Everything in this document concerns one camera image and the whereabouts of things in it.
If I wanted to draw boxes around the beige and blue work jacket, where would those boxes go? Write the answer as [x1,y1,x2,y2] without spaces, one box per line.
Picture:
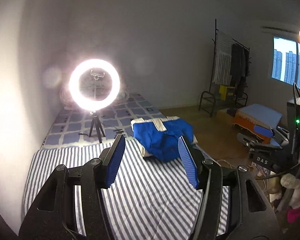
[130,116,196,162]

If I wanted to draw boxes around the black clothes rack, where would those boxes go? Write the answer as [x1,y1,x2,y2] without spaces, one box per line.
[198,20,250,117]

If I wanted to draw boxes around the dark clothes on rack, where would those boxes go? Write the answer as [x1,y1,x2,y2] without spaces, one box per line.
[230,43,250,98]

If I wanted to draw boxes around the right hand in knit glove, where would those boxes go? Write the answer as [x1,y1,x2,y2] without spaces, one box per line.
[280,173,300,209]

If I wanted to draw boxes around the yellow box on rack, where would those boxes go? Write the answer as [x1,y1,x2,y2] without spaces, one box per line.
[219,85,236,101]

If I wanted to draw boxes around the blue checkered bed cover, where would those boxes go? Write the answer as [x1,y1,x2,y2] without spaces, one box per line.
[42,94,164,149]

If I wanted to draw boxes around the window with city view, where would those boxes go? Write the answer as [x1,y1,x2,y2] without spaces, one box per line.
[271,36,300,89]

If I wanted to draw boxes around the blue striped bed sheet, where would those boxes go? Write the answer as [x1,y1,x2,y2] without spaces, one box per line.
[22,137,231,240]

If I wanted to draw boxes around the striped cloth on rack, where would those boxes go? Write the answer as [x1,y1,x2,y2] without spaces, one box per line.
[212,31,233,86]

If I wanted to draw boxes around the black tripod stand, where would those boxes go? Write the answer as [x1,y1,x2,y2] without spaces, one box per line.
[88,69,107,144]

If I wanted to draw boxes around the folded floral quilt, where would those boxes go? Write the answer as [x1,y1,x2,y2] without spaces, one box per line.
[59,84,130,110]

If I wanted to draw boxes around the white ring light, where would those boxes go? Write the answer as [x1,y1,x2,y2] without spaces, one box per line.
[68,59,120,112]

